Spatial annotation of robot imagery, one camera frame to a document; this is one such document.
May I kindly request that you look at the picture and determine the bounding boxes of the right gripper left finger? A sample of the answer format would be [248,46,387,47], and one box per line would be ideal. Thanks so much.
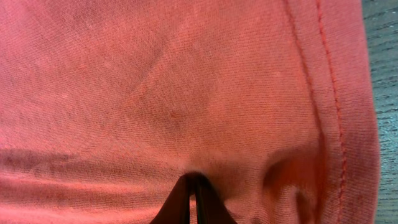
[150,174,194,224]

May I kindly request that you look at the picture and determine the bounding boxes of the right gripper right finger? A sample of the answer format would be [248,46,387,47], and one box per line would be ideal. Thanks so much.
[195,175,237,224]

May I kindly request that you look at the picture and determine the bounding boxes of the red printed t-shirt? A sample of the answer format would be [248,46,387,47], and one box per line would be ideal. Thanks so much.
[1,0,380,223]

